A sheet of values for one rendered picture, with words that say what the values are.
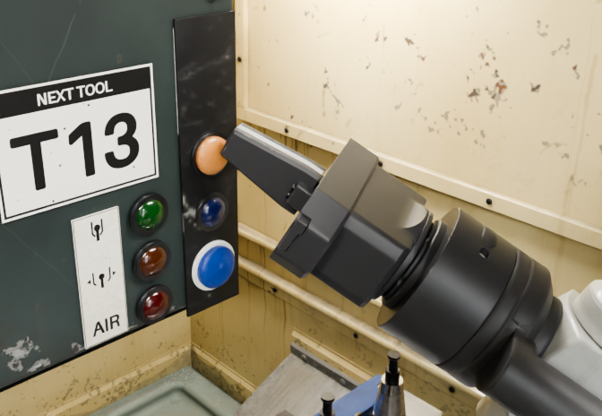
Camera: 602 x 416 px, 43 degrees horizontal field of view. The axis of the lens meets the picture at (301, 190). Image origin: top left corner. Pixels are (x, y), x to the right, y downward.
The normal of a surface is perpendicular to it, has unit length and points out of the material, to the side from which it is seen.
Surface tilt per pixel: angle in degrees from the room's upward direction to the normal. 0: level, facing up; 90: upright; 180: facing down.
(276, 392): 24
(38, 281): 90
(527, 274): 33
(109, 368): 90
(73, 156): 90
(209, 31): 90
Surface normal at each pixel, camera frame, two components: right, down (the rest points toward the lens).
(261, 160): -0.27, 0.37
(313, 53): -0.72, 0.26
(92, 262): 0.70, 0.29
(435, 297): -0.11, 0.13
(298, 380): -0.28, -0.73
